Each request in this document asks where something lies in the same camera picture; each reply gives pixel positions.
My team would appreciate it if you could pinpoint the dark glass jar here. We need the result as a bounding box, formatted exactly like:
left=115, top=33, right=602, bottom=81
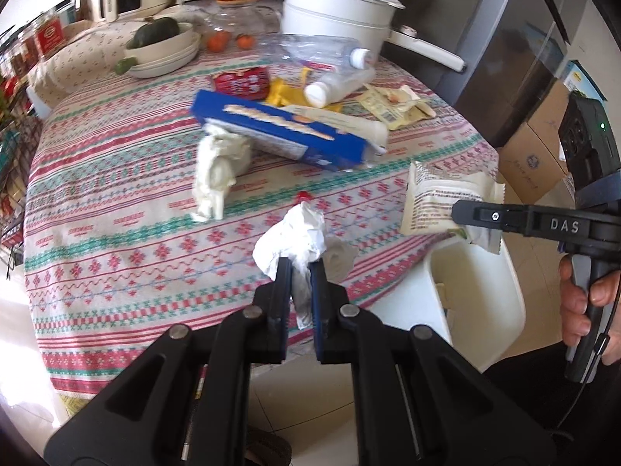
left=10, top=29, right=40, bottom=78

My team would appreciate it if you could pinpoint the person's dark clothing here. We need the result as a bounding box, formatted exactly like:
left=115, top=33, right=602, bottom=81
left=482, top=349, right=621, bottom=452

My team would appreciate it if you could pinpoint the grey refrigerator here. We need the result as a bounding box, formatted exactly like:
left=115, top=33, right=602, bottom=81
left=378, top=0, right=588, bottom=146

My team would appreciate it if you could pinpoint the blue white carton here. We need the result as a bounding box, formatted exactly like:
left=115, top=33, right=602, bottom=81
left=558, top=58, right=609, bottom=103

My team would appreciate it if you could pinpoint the cream bowl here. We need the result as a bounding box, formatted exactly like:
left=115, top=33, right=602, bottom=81
left=123, top=22, right=195, bottom=64

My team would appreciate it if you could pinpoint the glass pitcher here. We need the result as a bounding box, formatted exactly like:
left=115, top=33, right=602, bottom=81
left=194, top=0, right=284, bottom=43

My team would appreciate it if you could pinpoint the person's right hand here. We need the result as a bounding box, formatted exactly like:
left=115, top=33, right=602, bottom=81
left=558, top=255, right=621, bottom=348

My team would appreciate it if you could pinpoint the clear plastic bottle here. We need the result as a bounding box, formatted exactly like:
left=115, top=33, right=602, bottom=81
left=252, top=34, right=374, bottom=70

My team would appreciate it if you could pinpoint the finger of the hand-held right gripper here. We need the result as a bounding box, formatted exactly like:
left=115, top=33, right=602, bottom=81
left=450, top=199, right=600, bottom=254

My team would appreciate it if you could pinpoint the white opaque plastic bottle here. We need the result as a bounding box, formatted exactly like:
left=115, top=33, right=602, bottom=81
left=304, top=67, right=376, bottom=108

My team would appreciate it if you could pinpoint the dark green squash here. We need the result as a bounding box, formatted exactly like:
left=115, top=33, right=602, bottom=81
left=132, top=17, right=181, bottom=49

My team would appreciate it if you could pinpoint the red label jar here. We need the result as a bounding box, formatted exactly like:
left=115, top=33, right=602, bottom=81
left=33, top=10, right=66, bottom=59

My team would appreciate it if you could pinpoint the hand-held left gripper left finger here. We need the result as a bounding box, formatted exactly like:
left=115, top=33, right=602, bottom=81
left=43, top=256, right=294, bottom=466

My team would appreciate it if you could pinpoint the patterned tablecloth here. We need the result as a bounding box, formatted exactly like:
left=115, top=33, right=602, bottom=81
left=22, top=0, right=500, bottom=396

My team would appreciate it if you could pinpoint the beige printed wrapper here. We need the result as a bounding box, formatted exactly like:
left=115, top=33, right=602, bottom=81
left=356, top=84, right=440, bottom=131

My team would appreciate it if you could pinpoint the blue cardboard box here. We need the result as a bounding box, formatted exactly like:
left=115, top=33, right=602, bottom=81
left=191, top=90, right=389, bottom=173

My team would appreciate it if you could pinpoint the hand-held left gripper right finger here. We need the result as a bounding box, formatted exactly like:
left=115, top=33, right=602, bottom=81
left=308, top=258, right=556, bottom=466

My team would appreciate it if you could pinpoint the large crumpled white paper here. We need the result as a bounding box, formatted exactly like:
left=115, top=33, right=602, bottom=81
left=189, top=123, right=254, bottom=223

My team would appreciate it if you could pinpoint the white cooking pot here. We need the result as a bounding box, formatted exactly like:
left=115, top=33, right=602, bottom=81
left=280, top=0, right=467, bottom=73

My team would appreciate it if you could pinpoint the white tissue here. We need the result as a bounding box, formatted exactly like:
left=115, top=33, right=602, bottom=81
left=252, top=202, right=360, bottom=331

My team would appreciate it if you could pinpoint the red snack packet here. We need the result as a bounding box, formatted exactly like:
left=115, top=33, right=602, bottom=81
left=210, top=65, right=271, bottom=100

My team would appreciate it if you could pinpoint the cream plastic wrapper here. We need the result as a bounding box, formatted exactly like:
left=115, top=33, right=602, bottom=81
left=281, top=103, right=389, bottom=156

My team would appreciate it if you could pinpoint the white plastic bin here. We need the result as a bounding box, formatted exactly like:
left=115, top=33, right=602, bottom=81
left=373, top=240, right=527, bottom=374

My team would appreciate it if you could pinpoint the white printed snack wrapper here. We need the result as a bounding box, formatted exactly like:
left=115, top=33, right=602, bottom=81
left=400, top=160, right=506, bottom=254

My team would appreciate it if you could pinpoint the yellow wrapper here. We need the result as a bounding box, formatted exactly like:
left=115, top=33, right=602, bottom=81
left=264, top=68, right=343, bottom=112

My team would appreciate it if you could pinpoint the black cable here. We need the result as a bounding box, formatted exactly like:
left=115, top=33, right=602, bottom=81
left=555, top=296, right=621, bottom=430

